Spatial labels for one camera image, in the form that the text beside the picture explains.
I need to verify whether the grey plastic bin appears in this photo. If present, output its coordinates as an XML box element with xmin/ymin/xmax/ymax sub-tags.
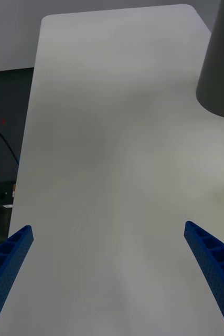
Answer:
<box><xmin>195</xmin><ymin>0</ymin><xmax>224</xmax><ymax>119</ymax></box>

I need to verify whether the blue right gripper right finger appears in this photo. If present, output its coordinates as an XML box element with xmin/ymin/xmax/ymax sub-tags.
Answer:
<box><xmin>184</xmin><ymin>220</ymin><xmax>224</xmax><ymax>336</ymax></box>

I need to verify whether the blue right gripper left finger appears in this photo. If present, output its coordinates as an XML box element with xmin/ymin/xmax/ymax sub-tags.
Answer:
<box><xmin>0</xmin><ymin>225</ymin><xmax>35</xmax><ymax>336</ymax></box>

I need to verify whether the black cable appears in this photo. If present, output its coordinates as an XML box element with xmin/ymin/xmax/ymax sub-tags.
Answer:
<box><xmin>0</xmin><ymin>121</ymin><xmax>20</xmax><ymax>166</ymax></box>

